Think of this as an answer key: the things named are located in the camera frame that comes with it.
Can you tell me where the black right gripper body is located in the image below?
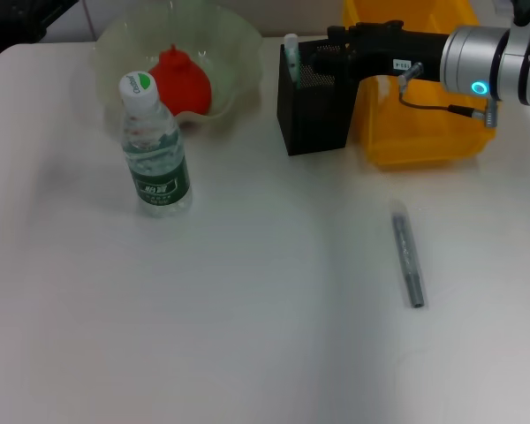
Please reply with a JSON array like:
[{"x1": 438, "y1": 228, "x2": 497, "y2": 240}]
[{"x1": 325, "y1": 19, "x2": 452, "y2": 84}]

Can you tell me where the mint green utility knife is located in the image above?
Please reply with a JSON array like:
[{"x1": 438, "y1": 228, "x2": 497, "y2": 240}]
[{"x1": 283, "y1": 33, "x2": 302, "y2": 86}]

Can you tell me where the red-orange toy orange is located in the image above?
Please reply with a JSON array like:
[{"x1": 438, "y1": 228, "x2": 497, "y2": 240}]
[{"x1": 148, "y1": 42, "x2": 214, "y2": 117}]

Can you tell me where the grey pen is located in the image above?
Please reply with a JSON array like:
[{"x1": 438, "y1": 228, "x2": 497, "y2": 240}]
[{"x1": 388, "y1": 198, "x2": 428, "y2": 310}]

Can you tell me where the clear green-label water bottle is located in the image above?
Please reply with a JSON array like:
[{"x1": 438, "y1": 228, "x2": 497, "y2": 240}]
[{"x1": 117, "y1": 71, "x2": 193, "y2": 219}]

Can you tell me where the black mesh pen holder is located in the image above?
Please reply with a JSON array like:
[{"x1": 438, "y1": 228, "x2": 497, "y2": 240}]
[{"x1": 276, "y1": 36, "x2": 360, "y2": 157}]

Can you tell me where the pale green wavy fruit bowl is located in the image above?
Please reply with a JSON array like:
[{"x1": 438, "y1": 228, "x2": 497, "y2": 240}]
[{"x1": 92, "y1": 0, "x2": 265, "y2": 132}]

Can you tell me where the yellow plastic bin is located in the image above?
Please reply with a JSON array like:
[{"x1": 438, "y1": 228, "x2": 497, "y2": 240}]
[{"x1": 341, "y1": 0, "x2": 498, "y2": 171}]

